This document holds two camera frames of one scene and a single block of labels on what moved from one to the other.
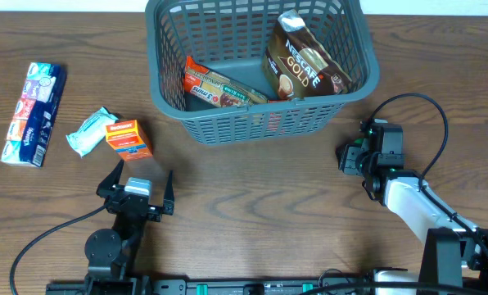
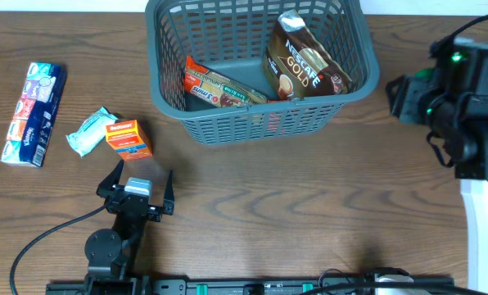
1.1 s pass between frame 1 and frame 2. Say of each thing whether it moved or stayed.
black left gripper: stayed
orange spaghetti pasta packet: stayed
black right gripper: moved
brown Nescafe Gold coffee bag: stayed
